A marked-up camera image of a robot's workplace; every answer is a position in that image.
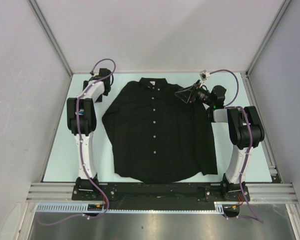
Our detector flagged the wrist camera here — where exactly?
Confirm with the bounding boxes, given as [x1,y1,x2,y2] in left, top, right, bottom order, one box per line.
[90,70,99,77]
[199,70,211,83]

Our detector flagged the grey cable duct rail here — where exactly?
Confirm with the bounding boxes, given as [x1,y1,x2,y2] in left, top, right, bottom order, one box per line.
[36,202,224,214]

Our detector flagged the black button-up shirt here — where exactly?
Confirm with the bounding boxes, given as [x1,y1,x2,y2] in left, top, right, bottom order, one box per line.
[102,78,218,184]

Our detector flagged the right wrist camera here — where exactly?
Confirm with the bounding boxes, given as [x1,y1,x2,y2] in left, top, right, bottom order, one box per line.
[199,70,211,83]

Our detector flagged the aluminium front frame rail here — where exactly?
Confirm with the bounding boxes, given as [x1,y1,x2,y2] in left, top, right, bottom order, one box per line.
[26,182,299,204]

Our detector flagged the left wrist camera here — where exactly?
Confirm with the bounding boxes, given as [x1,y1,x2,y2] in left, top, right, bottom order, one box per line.
[90,70,99,77]

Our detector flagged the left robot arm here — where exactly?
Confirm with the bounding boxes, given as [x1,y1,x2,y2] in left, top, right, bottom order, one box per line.
[66,68,114,201]

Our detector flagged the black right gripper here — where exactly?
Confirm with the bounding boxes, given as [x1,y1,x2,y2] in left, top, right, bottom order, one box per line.
[175,80,214,107]

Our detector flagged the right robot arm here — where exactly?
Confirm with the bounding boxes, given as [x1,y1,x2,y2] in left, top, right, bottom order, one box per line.
[175,80,265,202]

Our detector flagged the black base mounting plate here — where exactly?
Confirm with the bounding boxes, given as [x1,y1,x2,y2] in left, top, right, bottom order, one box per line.
[84,182,239,207]

